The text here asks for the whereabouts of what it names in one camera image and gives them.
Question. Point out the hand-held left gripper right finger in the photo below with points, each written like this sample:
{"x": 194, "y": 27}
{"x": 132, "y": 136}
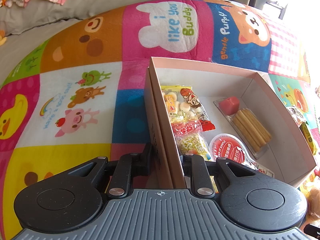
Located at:
{"x": 200, "y": 172}

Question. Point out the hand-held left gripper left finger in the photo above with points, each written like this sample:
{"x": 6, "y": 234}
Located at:
{"x": 146, "y": 162}

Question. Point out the pink cardboard box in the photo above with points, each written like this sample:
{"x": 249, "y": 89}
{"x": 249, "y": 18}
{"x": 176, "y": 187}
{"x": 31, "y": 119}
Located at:
{"x": 165, "y": 140}

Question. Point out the red top puffed rice packet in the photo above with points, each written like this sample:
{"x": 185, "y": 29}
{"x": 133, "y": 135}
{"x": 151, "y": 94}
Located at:
{"x": 190, "y": 140}

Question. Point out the jelly cup with red lid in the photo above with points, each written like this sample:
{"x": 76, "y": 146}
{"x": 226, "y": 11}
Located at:
{"x": 227, "y": 150}

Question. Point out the small white red candy wrapper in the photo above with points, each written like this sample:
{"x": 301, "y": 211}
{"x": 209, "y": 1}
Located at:
{"x": 261, "y": 170}

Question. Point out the biscuit stick tray red dip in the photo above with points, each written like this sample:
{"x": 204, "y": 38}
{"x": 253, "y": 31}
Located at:
{"x": 250, "y": 125}

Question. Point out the cartoon print cookie packet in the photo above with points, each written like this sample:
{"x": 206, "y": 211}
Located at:
{"x": 185, "y": 105}

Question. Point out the green yellow snack packet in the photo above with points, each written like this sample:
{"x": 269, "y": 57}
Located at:
{"x": 307, "y": 135}

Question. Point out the colourful cartoon play mat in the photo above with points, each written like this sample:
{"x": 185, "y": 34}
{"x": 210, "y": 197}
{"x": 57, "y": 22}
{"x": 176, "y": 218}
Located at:
{"x": 75, "y": 92}

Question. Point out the orange plush toy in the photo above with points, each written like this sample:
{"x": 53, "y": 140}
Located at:
{"x": 2, "y": 38}

